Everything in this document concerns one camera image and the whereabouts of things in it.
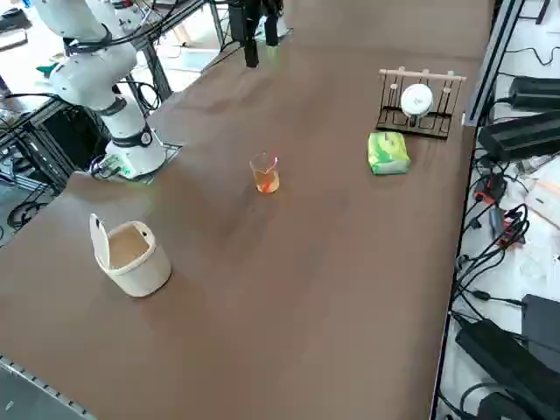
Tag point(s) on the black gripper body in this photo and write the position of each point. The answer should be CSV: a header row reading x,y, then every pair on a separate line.
x,y
258,4

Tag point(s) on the glass measuring cup orange solution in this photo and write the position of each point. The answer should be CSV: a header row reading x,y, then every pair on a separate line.
x,y
267,181

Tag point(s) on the green tissue packet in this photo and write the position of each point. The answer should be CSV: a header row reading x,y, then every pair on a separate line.
x,y
387,153

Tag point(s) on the cream trash bin with lid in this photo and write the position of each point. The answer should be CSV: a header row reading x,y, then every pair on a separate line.
x,y
140,271

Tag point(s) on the red black plug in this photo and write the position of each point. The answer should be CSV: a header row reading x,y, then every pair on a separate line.
x,y
485,192
509,229

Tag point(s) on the black power adapter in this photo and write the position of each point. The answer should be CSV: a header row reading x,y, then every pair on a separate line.
x,y
490,345
538,92
520,135

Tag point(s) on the white cardboard box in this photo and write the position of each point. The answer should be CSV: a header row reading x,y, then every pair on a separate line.
x,y
544,197

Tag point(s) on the black box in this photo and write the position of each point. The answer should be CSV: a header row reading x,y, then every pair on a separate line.
x,y
544,324

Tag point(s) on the grey aluminium frame leg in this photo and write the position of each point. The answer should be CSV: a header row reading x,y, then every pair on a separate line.
x,y
155,70

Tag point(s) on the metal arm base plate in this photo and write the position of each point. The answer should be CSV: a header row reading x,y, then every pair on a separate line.
x,y
172,149

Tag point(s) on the aluminium camera post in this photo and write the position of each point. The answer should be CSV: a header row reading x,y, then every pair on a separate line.
x,y
487,70

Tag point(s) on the aluminium stand frame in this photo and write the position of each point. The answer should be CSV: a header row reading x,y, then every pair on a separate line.
x,y
35,184

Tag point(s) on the aluminium table edge rail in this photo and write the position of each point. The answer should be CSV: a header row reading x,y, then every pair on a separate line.
x,y
17,394

